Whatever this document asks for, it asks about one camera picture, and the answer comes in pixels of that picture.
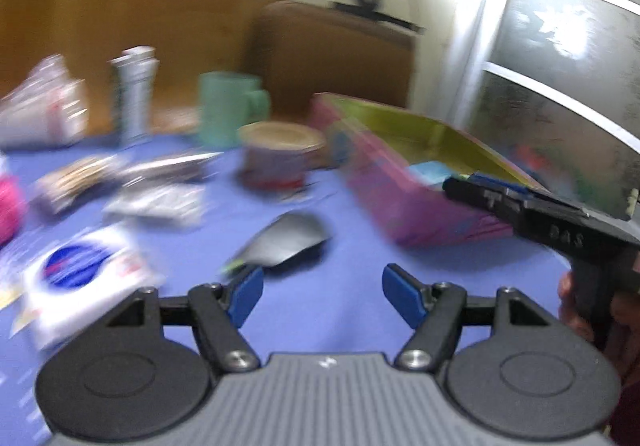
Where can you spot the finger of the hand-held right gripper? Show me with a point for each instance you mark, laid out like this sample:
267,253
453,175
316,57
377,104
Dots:
485,201
500,183

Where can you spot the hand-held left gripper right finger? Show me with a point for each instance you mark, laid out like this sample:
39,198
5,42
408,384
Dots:
400,293

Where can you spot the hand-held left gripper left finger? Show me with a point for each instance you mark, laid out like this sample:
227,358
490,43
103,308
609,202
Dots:
247,293

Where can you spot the pink tin box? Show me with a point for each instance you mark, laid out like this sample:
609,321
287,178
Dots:
400,206

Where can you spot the grey speckled packet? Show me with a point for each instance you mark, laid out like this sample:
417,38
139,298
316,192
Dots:
155,203

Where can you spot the white packet with blue circle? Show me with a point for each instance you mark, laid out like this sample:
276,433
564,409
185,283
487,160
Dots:
80,276

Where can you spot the pink soft cloth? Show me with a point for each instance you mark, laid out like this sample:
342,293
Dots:
10,211

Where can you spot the light blue soft item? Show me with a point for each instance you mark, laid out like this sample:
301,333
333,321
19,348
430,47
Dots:
427,173

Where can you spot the person's right hand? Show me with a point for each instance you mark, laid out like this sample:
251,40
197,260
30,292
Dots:
569,301

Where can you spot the blue printed tablecloth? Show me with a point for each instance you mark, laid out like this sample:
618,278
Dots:
325,311

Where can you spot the frosted glass door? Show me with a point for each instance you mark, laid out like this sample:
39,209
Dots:
555,75

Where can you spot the red instant noodle cup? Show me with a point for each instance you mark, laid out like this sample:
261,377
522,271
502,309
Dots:
280,155

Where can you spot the silver foil packet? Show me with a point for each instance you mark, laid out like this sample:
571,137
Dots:
170,165

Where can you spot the green plastic mug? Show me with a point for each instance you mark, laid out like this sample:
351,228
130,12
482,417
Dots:
225,110

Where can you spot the brown chair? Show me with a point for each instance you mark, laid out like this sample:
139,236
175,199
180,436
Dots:
330,70

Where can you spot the black stand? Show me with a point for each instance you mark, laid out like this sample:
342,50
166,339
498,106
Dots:
370,8

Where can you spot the white and green carton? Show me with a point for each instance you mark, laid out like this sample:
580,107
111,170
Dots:
134,95

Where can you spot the white plastic bag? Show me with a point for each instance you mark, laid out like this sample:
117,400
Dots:
40,110

